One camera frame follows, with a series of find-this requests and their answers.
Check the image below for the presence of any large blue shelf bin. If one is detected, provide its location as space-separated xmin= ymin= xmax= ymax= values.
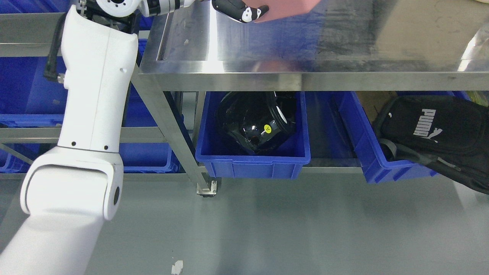
xmin=0 ymin=38 xmax=157 ymax=128

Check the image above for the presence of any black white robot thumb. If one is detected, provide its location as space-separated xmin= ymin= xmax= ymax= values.
xmin=212 ymin=0 xmax=269 ymax=23

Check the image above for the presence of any steel table frame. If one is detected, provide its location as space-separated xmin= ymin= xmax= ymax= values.
xmin=132 ymin=0 xmax=489 ymax=92

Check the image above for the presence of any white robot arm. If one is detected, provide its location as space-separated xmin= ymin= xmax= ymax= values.
xmin=1 ymin=0 xmax=193 ymax=275

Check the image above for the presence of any blue bin with bag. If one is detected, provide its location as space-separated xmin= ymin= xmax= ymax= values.
xmin=333 ymin=91 xmax=469 ymax=183

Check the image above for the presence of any lower blue shelf bin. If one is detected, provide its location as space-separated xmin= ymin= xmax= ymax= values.
xmin=1 ymin=114 xmax=180 ymax=174

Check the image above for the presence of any blue bin with helmet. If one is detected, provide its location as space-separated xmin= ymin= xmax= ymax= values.
xmin=195 ymin=92 xmax=311 ymax=179

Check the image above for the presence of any black Puma bag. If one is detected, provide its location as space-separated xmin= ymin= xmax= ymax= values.
xmin=372 ymin=95 xmax=489 ymax=194

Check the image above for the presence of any black glossy helmet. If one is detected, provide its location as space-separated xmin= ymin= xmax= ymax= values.
xmin=215 ymin=92 xmax=298 ymax=155

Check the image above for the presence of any pink plastic storage box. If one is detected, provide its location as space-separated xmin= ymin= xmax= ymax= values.
xmin=247 ymin=0 xmax=320 ymax=23

